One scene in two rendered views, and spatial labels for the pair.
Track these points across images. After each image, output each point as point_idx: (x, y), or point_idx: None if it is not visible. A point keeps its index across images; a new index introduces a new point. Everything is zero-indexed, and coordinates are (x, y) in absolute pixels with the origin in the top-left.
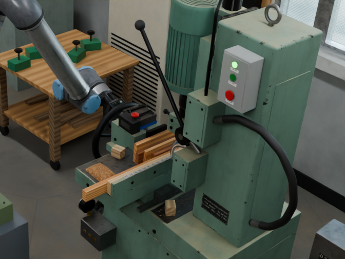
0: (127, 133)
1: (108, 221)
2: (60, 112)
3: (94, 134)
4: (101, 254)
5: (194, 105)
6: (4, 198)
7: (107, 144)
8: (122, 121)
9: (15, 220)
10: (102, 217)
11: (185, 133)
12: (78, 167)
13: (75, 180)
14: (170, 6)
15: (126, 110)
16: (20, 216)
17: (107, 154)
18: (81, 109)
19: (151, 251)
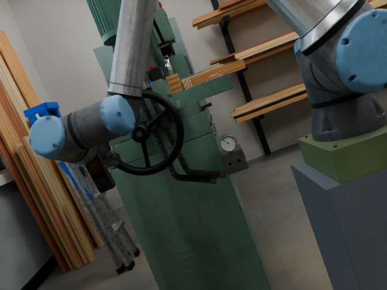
0: (166, 80)
1: (222, 151)
2: None
3: (173, 104)
4: (238, 201)
5: (166, 14)
6: (303, 140)
7: (176, 100)
8: (161, 70)
9: (303, 163)
10: (223, 152)
11: (174, 35)
12: (226, 73)
13: (233, 86)
14: None
15: (145, 71)
16: (295, 167)
17: (194, 86)
18: (141, 113)
19: (217, 138)
